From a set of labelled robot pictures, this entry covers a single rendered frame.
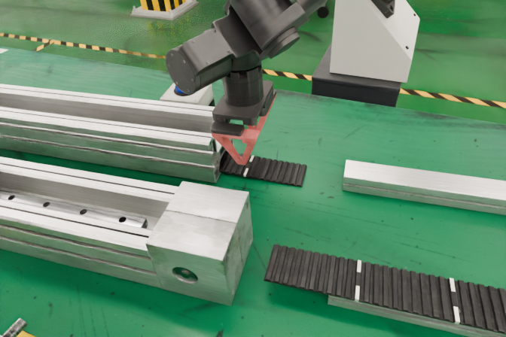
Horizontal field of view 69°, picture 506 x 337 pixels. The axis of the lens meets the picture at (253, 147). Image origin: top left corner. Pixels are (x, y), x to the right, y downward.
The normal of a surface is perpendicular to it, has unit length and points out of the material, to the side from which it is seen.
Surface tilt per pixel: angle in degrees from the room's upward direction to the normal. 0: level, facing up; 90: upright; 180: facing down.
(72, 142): 90
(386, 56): 90
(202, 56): 44
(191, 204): 0
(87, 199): 90
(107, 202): 90
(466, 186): 0
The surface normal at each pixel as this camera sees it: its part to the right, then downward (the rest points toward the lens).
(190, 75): -0.69, 0.50
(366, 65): -0.39, 0.60
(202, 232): -0.06, -0.77
